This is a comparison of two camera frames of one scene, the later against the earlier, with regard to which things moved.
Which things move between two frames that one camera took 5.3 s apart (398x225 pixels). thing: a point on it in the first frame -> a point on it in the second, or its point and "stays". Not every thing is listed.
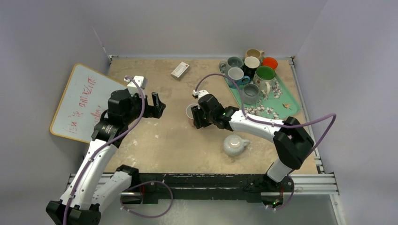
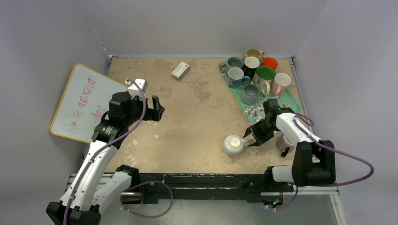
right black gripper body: [199, 116] -> [261, 132]
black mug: [251, 64] stays
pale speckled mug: [233, 145] stays
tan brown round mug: [254, 52] stays
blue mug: [236, 74] stays
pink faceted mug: [188, 112] -> [280, 84]
